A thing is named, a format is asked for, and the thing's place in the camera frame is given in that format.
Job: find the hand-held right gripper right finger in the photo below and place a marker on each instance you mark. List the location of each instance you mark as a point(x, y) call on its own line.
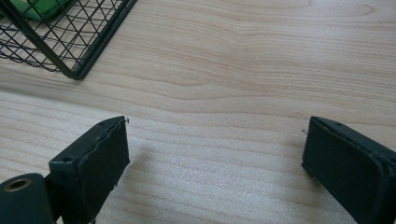
point(351, 168)

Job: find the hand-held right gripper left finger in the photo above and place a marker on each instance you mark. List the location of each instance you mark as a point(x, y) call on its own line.
point(93, 168)

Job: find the green and yellow sponge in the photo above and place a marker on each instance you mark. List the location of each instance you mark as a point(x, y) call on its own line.
point(40, 9)

